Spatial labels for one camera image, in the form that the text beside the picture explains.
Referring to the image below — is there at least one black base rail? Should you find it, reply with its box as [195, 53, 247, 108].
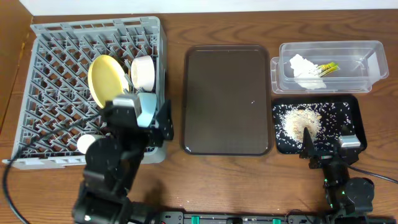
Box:
[130, 203, 330, 224]

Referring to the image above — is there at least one clear plastic bin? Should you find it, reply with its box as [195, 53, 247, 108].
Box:
[278, 40, 389, 90]

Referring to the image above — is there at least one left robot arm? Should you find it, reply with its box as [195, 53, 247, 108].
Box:
[72, 94, 174, 224]

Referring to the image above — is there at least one white cup in rack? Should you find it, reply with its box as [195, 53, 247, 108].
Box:
[76, 134, 104, 154]

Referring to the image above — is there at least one yellow plate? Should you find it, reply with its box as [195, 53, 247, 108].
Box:
[88, 55, 130, 108]

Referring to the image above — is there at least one green foil wrapper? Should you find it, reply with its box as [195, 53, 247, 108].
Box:
[317, 62, 340, 77]

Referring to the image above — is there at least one grey dishwasher rack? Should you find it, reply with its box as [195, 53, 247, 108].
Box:
[9, 16, 167, 170]

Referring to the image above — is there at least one light blue bowl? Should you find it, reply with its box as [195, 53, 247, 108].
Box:
[137, 93, 157, 128]

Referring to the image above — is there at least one pile of rice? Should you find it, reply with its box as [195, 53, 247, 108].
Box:
[275, 103, 354, 147]

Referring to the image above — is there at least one white napkin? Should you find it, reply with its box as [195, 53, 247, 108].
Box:
[290, 54, 326, 90]

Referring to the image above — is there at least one white cup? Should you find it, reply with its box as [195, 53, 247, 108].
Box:
[76, 134, 104, 154]
[131, 55, 155, 91]

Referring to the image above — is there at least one black food waste tray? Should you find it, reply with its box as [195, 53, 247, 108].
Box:
[272, 95, 368, 154]

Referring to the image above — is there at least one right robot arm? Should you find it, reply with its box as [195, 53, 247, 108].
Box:
[299, 126, 374, 223]

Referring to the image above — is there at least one dark brown serving tray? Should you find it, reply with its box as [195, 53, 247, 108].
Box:
[180, 45, 272, 156]

